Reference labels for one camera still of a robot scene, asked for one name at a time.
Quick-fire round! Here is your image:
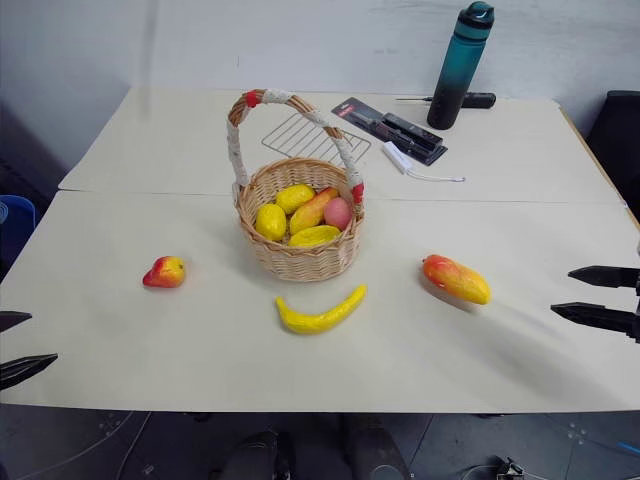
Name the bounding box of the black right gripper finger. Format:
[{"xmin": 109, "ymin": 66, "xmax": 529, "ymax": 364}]
[
  {"xmin": 568, "ymin": 266, "xmax": 640, "ymax": 289},
  {"xmin": 550, "ymin": 301, "xmax": 640, "ymax": 344}
]

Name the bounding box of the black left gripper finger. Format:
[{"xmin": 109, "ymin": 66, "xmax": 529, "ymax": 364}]
[
  {"xmin": 0, "ymin": 353, "xmax": 59, "ymax": 392},
  {"xmin": 0, "ymin": 310, "xmax": 33, "ymax": 335}
]

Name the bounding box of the blue bin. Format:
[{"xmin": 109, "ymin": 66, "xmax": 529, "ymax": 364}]
[{"xmin": 0, "ymin": 194, "xmax": 37, "ymax": 274}]

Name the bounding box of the black chair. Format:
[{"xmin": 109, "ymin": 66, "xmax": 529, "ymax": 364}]
[{"xmin": 585, "ymin": 90, "xmax": 640, "ymax": 221}]

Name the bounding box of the orange yellow mango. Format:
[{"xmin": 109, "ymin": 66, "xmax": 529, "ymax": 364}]
[
  {"xmin": 422, "ymin": 254, "xmax": 492, "ymax": 306},
  {"xmin": 289, "ymin": 187, "xmax": 340, "ymax": 235}
]

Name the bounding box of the red yellow pear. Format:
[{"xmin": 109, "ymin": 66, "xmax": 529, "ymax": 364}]
[{"xmin": 142, "ymin": 256, "xmax": 186, "ymax": 290}]

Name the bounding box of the teal black water bottle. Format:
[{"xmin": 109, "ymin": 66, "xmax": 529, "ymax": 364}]
[{"xmin": 426, "ymin": 1, "xmax": 496, "ymax": 130}]

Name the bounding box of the black packaged tool set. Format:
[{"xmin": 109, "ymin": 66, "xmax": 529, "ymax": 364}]
[{"xmin": 332, "ymin": 96, "xmax": 448, "ymax": 167}]

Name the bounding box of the pink peach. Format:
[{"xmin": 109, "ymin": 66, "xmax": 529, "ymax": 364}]
[{"xmin": 323, "ymin": 196, "xmax": 354, "ymax": 231}]

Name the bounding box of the small yellow lemon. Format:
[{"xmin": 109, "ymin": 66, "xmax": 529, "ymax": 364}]
[
  {"xmin": 275, "ymin": 184, "xmax": 317, "ymax": 215},
  {"xmin": 254, "ymin": 203, "xmax": 288, "ymax": 242}
]

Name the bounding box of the yellow banana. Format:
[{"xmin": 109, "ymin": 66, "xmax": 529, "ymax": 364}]
[{"xmin": 275, "ymin": 284, "xmax": 368, "ymax": 336}]

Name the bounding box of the long yellow lemon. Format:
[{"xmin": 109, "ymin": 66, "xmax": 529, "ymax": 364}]
[{"xmin": 288, "ymin": 224, "xmax": 343, "ymax": 248}]

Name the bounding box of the black handled screwdriver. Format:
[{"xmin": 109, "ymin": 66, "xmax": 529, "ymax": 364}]
[{"xmin": 396, "ymin": 92, "xmax": 497, "ymax": 109}]

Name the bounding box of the white adapter with cable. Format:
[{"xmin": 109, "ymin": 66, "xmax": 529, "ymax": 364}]
[{"xmin": 381, "ymin": 141, "xmax": 466, "ymax": 183}]

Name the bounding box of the wicker basket with wrapped handle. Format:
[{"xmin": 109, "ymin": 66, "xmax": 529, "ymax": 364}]
[{"xmin": 227, "ymin": 88, "xmax": 366, "ymax": 284}]

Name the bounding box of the metal wire rack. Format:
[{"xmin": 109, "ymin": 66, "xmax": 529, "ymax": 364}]
[{"xmin": 259, "ymin": 111, "xmax": 373, "ymax": 166}]

